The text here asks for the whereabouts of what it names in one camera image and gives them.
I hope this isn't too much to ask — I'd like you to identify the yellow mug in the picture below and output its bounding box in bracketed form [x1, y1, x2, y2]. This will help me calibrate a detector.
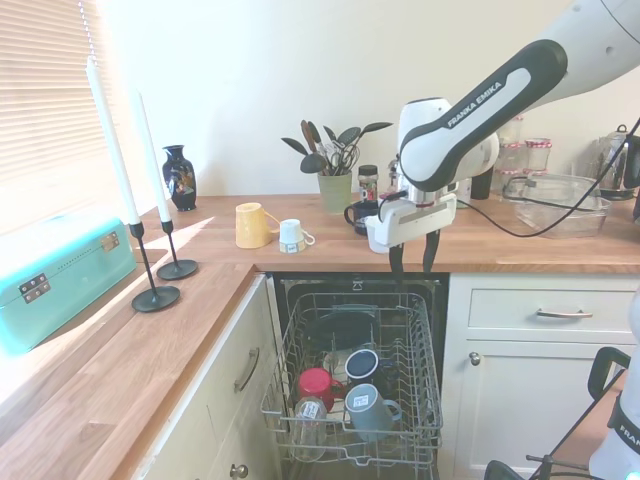
[234, 202, 281, 249]

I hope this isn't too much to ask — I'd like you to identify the dark dinner plate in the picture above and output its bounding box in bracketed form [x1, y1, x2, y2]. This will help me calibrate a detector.
[305, 304, 379, 354]

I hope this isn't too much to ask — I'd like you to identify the clear ribbed drinking glass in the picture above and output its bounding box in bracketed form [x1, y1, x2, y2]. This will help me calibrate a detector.
[288, 396, 329, 462]

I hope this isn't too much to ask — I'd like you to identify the tall white taper candle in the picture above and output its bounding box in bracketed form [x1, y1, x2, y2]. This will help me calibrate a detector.
[85, 55, 142, 226]

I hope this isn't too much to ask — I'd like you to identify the short white taper candle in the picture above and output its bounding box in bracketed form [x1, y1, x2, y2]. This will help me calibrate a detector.
[134, 89, 172, 223]

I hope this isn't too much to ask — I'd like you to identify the black table clamp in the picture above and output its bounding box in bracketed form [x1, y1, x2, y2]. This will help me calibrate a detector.
[586, 346, 632, 402]

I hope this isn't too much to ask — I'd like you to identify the black camera stand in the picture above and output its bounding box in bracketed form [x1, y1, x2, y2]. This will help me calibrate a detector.
[484, 451, 592, 480]

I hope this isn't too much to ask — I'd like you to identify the grey mug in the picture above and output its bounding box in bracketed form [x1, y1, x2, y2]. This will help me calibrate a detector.
[343, 383, 404, 444]

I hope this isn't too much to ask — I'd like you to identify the steel kettle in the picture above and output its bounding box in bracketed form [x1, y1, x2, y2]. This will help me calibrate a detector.
[594, 124, 640, 202]

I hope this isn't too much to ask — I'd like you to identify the teal metal bread box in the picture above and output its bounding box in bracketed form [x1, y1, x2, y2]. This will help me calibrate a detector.
[0, 215, 138, 357]

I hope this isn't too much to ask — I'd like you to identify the black pointed spatula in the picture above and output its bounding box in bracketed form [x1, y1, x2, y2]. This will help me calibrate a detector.
[357, 121, 395, 139]

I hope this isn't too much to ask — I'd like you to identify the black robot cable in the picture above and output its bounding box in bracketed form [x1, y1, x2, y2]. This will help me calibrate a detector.
[452, 117, 640, 239]

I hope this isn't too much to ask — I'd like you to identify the glass steel French press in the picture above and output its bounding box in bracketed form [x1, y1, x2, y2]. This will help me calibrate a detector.
[387, 154, 403, 197]

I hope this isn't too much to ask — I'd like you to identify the red mug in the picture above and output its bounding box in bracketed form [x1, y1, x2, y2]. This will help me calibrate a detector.
[298, 368, 347, 414]

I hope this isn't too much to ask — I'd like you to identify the dark blue floral vase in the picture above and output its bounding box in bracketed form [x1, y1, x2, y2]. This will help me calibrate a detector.
[161, 144, 198, 212]

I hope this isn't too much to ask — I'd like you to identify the metal drawer handle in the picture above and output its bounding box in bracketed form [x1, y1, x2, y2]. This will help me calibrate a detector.
[536, 308, 594, 320]

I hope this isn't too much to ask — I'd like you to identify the black slotted spoon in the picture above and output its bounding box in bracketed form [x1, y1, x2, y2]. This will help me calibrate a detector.
[338, 125, 362, 151]

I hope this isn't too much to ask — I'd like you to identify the black shaker bottle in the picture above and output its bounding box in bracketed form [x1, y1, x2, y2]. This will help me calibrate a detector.
[469, 169, 496, 201]

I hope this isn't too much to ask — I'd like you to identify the cream window blind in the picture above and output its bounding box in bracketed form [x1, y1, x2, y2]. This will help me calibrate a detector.
[0, 0, 109, 236]

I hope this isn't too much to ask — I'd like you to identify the brown spice jar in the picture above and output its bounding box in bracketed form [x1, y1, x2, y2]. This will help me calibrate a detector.
[357, 164, 380, 204]

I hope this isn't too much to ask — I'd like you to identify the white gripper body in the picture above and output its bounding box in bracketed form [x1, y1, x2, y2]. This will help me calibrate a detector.
[364, 196, 458, 254]

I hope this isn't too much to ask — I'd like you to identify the bronze drawer handle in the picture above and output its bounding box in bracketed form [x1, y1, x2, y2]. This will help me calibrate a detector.
[233, 347, 261, 393]

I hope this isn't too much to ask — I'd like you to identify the navy printed mug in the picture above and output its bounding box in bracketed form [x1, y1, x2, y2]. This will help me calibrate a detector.
[343, 201, 381, 236]

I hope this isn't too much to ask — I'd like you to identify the clear lidded plastic container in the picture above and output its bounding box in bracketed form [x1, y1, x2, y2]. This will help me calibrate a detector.
[502, 172, 613, 239]

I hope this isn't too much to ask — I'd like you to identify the black candle holder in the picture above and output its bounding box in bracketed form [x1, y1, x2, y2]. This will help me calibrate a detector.
[156, 219, 200, 281]
[128, 222, 182, 315]

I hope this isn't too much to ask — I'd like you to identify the built-in dishwasher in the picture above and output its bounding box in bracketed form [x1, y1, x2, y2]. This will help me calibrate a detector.
[272, 272, 450, 480]

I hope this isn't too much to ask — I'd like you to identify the small white patterned cup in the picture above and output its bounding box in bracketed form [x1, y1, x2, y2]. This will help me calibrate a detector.
[278, 218, 317, 254]

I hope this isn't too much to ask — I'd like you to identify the grey wire dishwasher rack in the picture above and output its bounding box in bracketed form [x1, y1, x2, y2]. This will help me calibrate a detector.
[259, 292, 445, 469]

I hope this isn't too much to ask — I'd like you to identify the black leaf-shaped spatula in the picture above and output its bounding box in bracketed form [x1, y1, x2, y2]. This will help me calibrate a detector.
[280, 136, 310, 157]

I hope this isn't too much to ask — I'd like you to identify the plain navy mug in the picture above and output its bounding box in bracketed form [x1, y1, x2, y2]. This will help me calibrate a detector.
[343, 348, 401, 390]

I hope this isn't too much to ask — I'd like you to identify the metal whisk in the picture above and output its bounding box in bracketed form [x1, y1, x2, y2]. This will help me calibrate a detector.
[323, 142, 344, 176]

